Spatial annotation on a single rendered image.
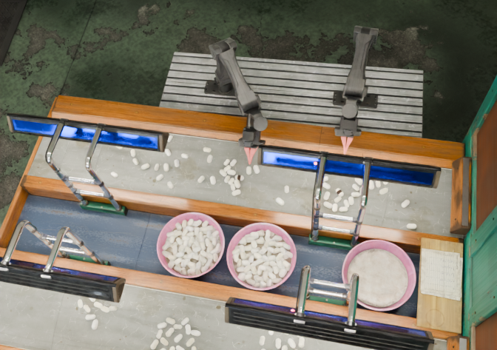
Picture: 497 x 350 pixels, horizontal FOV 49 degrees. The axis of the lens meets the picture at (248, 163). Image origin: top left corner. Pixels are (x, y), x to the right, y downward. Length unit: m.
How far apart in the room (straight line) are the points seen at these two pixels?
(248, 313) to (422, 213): 0.87
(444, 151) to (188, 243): 1.10
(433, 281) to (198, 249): 0.88
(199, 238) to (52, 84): 1.91
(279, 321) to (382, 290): 0.55
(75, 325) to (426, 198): 1.43
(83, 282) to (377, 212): 1.13
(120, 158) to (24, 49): 1.80
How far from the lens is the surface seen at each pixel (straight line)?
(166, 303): 2.16
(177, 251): 2.22
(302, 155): 1.91
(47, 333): 2.28
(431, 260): 2.16
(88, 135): 2.13
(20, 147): 3.62
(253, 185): 2.27
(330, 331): 1.72
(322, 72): 2.65
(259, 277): 2.13
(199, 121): 2.42
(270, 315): 1.72
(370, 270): 2.16
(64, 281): 1.90
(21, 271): 1.96
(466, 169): 2.24
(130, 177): 2.39
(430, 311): 2.11
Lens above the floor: 2.78
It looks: 62 degrees down
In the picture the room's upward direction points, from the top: 10 degrees counter-clockwise
